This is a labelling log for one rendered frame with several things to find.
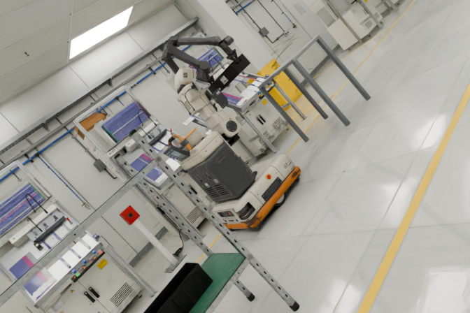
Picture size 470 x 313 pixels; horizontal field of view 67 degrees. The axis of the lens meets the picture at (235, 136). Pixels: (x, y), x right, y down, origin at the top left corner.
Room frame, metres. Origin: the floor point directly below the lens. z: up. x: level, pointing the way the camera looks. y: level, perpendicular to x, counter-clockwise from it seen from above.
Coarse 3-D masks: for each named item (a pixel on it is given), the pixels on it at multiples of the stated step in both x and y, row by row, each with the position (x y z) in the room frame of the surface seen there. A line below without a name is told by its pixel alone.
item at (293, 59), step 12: (324, 48) 3.39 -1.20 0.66; (288, 60) 3.57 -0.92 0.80; (336, 60) 3.37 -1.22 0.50; (276, 72) 3.44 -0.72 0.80; (288, 72) 3.96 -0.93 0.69; (300, 72) 3.21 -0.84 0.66; (348, 72) 3.38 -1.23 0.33; (264, 84) 3.68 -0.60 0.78; (300, 84) 3.97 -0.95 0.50; (312, 84) 3.19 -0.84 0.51; (324, 96) 3.18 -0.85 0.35; (276, 108) 3.79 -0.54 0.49; (336, 108) 3.19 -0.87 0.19; (288, 120) 3.78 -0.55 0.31; (348, 120) 3.20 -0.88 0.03; (300, 132) 3.78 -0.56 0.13
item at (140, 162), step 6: (144, 156) 4.06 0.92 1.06; (132, 162) 4.03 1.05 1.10; (138, 162) 4.01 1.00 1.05; (144, 162) 4.00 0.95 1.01; (138, 168) 3.94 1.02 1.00; (156, 168) 3.89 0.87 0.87; (174, 168) 3.84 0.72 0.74; (150, 174) 3.84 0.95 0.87; (156, 174) 3.83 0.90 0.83; (162, 174) 3.81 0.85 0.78; (156, 180) 3.76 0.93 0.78; (162, 180) 3.74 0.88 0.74
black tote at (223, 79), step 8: (240, 56) 3.07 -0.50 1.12; (232, 64) 3.02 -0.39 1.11; (240, 64) 3.05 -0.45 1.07; (248, 64) 3.08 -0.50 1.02; (224, 72) 3.14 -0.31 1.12; (232, 72) 3.06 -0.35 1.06; (240, 72) 3.03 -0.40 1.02; (216, 80) 3.32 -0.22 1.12; (224, 80) 3.23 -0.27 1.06; (232, 80) 3.34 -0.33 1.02; (208, 88) 3.50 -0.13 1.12; (216, 88) 3.41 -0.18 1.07; (224, 88) 3.31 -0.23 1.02
